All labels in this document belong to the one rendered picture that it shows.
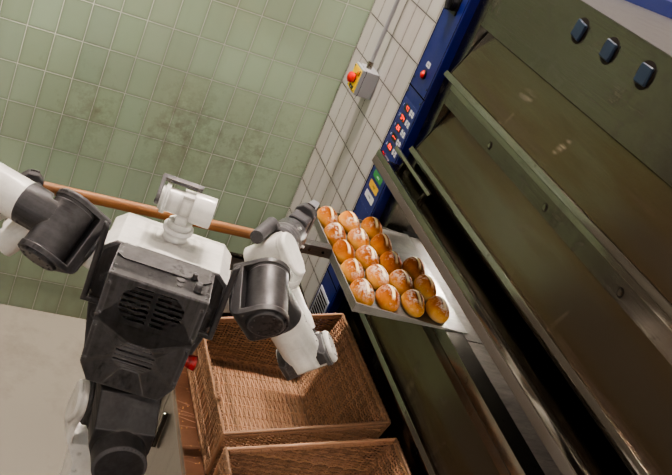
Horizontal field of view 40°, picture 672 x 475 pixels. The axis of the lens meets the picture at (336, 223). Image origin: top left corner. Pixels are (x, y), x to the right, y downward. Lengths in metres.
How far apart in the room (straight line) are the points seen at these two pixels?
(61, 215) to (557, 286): 1.10
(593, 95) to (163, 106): 1.92
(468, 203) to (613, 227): 0.63
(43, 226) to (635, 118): 1.26
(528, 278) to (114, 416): 1.00
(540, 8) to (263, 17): 1.35
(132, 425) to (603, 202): 1.11
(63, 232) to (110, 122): 1.82
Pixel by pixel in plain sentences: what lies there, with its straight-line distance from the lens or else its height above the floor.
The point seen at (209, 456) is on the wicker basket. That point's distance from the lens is 2.65.
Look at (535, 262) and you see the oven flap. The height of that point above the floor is 1.54.
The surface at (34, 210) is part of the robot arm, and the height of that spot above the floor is 1.39.
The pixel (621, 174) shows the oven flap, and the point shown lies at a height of 1.83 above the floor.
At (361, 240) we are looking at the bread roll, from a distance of 2.72.
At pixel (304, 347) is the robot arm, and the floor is 1.25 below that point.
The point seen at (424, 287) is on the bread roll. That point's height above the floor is 1.22.
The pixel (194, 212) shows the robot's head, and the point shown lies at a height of 1.49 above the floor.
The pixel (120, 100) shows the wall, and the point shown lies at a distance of 3.64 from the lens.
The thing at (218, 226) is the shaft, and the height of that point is 1.20.
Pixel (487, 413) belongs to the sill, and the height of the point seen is 1.17.
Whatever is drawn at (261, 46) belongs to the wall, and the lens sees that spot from 3.62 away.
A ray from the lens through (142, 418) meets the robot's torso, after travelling 2.00.
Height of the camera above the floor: 2.29
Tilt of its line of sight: 23 degrees down
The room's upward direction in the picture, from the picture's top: 24 degrees clockwise
